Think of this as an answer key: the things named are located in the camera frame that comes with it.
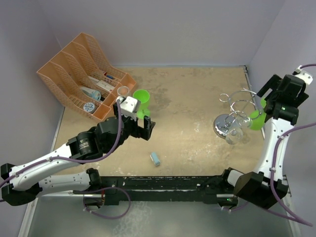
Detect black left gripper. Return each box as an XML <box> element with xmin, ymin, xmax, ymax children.
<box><xmin>107</xmin><ymin>103</ymin><xmax>154</xmax><ymax>154</ymax></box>

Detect green wine glass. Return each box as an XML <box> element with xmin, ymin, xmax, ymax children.
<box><xmin>249</xmin><ymin>98</ymin><xmax>266</xmax><ymax>131</ymax></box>
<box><xmin>133</xmin><ymin>89</ymin><xmax>150</xmax><ymax>119</ymax></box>

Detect clear wine glass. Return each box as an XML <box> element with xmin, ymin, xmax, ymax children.
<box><xmin>117</xmin><ymin>86</ymin><xmax>130</xmax><ymax>99</ymax></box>
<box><xmin>225</xmin><ymin>117</ymin><xmax>252</xmax><ymax>145</ymax></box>

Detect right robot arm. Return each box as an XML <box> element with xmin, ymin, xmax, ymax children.
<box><xmin>219</xmin><ymin>72</ymin><xmax>313</xmax><ymax>209</ymax></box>

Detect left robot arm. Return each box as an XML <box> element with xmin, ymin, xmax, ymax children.
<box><xmin>0</xmin><ymin>104</ymin><xmax>156</xmax><ymax>206</ymax></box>

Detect small blue eraser block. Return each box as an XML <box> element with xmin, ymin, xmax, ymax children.
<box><xmin>150</xmin><ymin>152</ymin><xmax>160</xmax><ymax>166</ymax></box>

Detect round blue white tape roll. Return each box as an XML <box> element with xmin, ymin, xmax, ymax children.
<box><xmin>83</xmin><ymin>102</ymin><xmax>97</xmax><ymax>114</ymax></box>

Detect blue white plastic pouch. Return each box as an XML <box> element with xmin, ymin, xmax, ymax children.
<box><xmin>80</xmin><ymin>86</ymin><xmax>102</xmax><ymax>101</ymax></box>

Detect white paper packets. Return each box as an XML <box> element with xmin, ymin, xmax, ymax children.
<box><xmin>88</xmin><ymin>76</ymin><xmax>115</xmax><ymax>92</ymax></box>

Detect peach plastic file organizer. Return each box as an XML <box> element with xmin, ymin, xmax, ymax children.
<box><xmin>37</xmin><ymin>33</ymin><xmax>137</xmax><ymax>122</ymax></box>

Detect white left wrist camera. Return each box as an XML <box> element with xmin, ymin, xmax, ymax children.
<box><xmin>116</xmin><ymin>96</ymin><xmax>141</xmax><ymax>121</ymax></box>

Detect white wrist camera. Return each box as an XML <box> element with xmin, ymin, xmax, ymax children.
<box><xmin>292</xmin><ymin>65</ymin><xmax>313</xmax><ymax>85</ymax></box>
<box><xmin>116</xmin><ymin>96</ymin><xmax>141</xmax><ymax>121</ymax></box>

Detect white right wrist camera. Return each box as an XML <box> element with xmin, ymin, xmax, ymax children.
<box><xmin>292</xmin><ymin>65</ymin><xmax>313</xmax><ymax>85</ymax></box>

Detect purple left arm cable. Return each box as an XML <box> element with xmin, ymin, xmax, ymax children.
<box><xmin>0</xmin><ymin>102</ymin><xmax>124</xmax><ymax>203</ymax></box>

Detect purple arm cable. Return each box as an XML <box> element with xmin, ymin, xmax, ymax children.
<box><xmin>0</xmin><ymin>102</ymin><xmax>124</xmax><ymax>203</ymax></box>
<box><xmin>229</xmin><ymin>63</ymin><xmax>316</xmax><ymax>227</ymax></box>

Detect aluminium rail frame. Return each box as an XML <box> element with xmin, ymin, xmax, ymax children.
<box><xmin>18</xmin><ymin>65</ymin><xmax>303</xmax><ymax>237</ymax></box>

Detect chrome wire glass rack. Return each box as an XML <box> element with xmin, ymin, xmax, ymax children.
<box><xmin>213</xmin><ymin>88</ymin><xmax>260</xmax><ymax>139</ymax></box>

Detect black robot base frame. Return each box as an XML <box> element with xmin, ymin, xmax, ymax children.
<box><xmin>73</xmin><ymin>167</ymin><xmax>241</xmax><ymax>207</ymax></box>

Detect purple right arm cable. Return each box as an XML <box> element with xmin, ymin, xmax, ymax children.
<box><xmin>229</xmin><ymin>63</ymin><xmax>316</xmax><ymax>227</ymax></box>

